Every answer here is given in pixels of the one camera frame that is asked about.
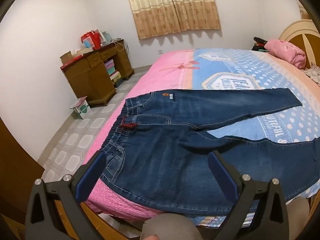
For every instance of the white paper bag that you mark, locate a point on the white paper bag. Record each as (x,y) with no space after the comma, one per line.
(105,37)

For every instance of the person's right leg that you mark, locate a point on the person's right leg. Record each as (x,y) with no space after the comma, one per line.
(298,217)

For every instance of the wooden headboard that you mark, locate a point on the wooden headboard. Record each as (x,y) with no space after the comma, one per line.
(297,31)

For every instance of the pink folded blanket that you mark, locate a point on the pink folded blanket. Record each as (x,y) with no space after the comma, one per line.
(286,51)

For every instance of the white and green carton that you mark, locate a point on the white and green carton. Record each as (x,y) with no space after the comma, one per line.
(81,107)

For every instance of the stack of coloured boxes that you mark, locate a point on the stack of coloured boxes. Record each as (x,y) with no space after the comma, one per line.
(113,72)

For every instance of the red gift bag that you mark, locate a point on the red gift bag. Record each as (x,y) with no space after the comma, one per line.
(90,40)

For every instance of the open cardboard box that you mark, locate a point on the open cardboard box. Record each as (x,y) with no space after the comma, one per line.
(72,56)

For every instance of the brown wooden desk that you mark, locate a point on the brown wooden desk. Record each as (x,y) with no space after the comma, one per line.
(87,80)

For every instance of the wooden bed frame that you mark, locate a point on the wooden bed frame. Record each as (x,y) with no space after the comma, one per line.
(105,226)

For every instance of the dark clothing bundle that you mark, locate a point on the dark clothing bundle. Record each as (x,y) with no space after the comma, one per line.
(258,45)

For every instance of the blue and pink printed bedsheet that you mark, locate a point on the blue and pink printed bedsheet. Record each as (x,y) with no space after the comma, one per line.
(225,65)

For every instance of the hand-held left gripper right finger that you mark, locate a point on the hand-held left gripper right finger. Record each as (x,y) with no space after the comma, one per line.
(220,173)

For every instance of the white knitted cloth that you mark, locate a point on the white knitted cloth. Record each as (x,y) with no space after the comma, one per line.
(313,76)

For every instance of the blue denim jeans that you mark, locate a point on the blue denim jeans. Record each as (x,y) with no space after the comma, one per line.
(175,142)

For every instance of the beige patterned curtain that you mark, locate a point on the beige patterned curtain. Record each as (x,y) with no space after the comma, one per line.
(172,7)

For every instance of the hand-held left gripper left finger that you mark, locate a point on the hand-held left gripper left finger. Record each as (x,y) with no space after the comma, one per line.
(88,180)

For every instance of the wooden door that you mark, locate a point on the wooden door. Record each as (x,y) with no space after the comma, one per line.
(17,170)

